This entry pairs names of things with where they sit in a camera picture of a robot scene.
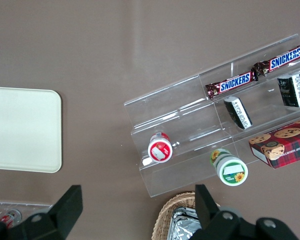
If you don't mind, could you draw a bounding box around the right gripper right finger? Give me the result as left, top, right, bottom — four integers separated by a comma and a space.
189, 184, 256, 240

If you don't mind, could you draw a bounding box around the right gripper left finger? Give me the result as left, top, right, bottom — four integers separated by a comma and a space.
7, 185, 84, 240

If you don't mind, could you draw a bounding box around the silver foil tray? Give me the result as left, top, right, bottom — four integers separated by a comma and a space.
170, 206, 203, 240

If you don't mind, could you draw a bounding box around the light wicker basket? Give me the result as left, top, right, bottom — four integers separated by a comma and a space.
151, 191, 222, 240

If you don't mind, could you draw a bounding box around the cream plastic tray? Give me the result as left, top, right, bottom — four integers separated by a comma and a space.
0, 86, 63, 174

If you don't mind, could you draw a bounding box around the clear acrylic bottle rack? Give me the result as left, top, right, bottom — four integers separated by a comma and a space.
0, 199, 53, 223

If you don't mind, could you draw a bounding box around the green lid yogurt cup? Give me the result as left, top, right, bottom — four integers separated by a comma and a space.
209, 148, 249, 186

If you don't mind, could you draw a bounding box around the red cola bottle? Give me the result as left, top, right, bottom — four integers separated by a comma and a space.
0, 208, 23, 226

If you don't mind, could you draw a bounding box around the red lid yogurt cup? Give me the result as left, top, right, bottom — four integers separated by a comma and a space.
147, 132, 174, 164

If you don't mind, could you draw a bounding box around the clear acrylic stepped display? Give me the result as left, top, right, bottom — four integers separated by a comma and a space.
123, 33, 300, 198

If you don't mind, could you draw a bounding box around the small black box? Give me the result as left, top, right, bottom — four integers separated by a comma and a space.
223, 96, 253, 130
276, 73, 300, 108

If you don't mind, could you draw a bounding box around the red plaid cookie box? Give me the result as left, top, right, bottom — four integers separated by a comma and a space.
248, 116, 300, 170

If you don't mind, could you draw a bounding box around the Snickers chocolate bar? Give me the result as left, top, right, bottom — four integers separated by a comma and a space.
205, 70, 260, 100
253, 40, 300, 77

